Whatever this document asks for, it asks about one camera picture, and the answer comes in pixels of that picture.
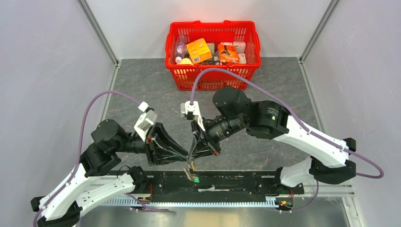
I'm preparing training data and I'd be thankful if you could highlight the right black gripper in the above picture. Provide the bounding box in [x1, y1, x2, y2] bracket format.
[188, 115, 247, 160]

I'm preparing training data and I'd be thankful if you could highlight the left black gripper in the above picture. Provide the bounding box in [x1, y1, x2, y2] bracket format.
[113, 121, 190, 165]

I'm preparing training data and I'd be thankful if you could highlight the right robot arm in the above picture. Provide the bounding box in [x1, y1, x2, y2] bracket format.
[180, 87, 356, 193]

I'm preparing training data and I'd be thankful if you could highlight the red shopping basket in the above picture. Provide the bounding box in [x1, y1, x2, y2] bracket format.
[165, 20, 262, 91]

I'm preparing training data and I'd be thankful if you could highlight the plastic bottle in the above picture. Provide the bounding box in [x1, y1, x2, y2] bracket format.
[174, 35, 189, 64]

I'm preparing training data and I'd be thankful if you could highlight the orange box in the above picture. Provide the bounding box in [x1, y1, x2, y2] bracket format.
[186, 38, 213, 64]

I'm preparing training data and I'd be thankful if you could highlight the orange black package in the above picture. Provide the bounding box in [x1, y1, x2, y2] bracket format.
[218, 44, 240, 64]

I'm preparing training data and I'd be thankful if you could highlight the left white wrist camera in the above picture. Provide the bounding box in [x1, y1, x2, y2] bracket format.
[134, 102, 157, 142]

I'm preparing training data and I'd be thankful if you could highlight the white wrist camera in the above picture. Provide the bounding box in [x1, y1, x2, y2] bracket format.
[180, 101, 206, 131]
[134, 102, 157, 142]

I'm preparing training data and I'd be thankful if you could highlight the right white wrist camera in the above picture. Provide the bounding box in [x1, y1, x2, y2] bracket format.
[180, 101, 206, 131]

